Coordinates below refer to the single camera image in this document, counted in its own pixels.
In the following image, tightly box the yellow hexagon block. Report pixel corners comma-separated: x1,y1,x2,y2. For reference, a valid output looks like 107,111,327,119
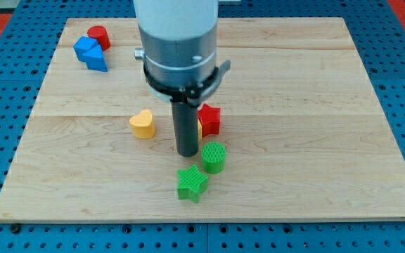
198,119,203,141

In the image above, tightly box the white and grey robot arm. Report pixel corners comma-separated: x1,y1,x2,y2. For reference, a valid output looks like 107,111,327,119
134,0,231,108

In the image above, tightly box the red star block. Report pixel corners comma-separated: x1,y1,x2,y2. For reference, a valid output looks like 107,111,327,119
198,103,221,137

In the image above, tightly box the green star block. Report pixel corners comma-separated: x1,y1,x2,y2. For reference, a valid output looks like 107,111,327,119
176,164,208,203

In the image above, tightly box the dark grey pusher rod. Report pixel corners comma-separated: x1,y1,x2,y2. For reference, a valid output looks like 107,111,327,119
172,102,199,157

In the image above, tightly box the green cylinder block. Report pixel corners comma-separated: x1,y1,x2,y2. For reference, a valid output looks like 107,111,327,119
201,141,226,174

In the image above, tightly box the yellow heart block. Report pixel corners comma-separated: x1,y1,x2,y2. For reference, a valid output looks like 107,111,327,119
129,109,155,139

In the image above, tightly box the wooden board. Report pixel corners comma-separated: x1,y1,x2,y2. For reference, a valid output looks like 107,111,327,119
0,18,405,223

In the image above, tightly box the blue triangle block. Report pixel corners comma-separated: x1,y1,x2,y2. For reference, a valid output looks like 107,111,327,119
82,45,108,72

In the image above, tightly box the red cylinder block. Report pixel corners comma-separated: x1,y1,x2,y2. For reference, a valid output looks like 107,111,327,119
87,25,111,51

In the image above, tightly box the blue cube block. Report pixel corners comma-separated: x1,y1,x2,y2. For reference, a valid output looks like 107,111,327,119
73,37,98,62

